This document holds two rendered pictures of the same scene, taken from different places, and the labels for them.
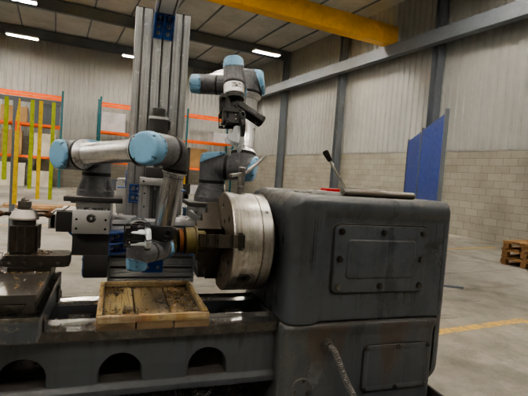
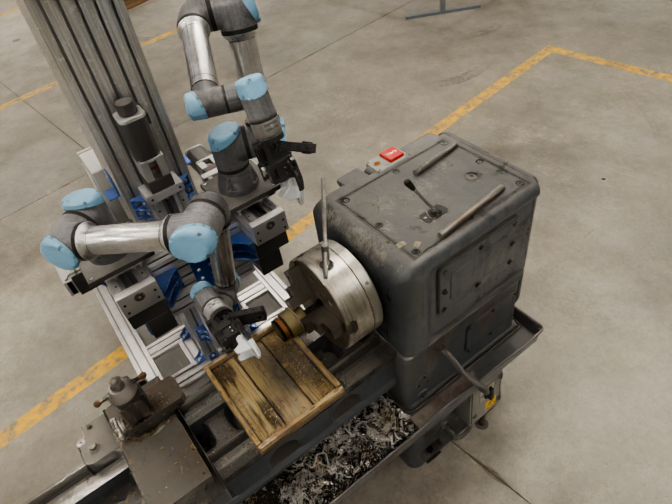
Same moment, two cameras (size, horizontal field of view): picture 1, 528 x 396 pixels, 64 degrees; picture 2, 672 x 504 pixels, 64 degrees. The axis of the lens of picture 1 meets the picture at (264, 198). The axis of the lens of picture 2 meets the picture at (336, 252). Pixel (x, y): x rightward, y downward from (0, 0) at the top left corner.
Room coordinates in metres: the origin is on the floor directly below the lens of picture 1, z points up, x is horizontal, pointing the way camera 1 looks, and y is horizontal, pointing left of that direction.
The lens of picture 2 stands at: (0.31, 0.24, 2.31)
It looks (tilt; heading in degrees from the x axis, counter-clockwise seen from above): 44 degrees down; 350
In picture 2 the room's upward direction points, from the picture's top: 10 degrees counter-clockwise
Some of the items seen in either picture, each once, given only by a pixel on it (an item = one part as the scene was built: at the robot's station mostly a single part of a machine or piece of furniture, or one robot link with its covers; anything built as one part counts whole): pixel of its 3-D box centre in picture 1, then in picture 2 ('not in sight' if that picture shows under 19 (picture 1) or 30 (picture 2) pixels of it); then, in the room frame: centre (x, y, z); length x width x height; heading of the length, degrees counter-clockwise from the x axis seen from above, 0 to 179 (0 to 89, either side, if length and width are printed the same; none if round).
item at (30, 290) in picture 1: (16, 281); (154, 440); (1.19, 0.68, 0.95); 0.43 x 0.17 x 0.05; 19
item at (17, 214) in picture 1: (24, 214); (120, 389); (1.25, 0.70, 1.13); 0.08 x 0.08 x 0.03
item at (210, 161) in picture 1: (214, 165); (229, 145); (1.96, 0.24, 1.33); 0.13 x 0.12 x 0.14; 86
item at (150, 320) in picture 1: (150, 301); (272, 380); (1.30, 0.33, 0.89); 0.36 x 0.30 x 0.04; 19
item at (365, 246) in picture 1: (341, 247); (424, 234); (1.53, -0.29, 1.06); 0.59 x 0.48 x 0.39; 109
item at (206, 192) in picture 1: (210, 190); (235, 173); (1.96, 0.25, 1.21); 0.15 x 0.15 x 0.10
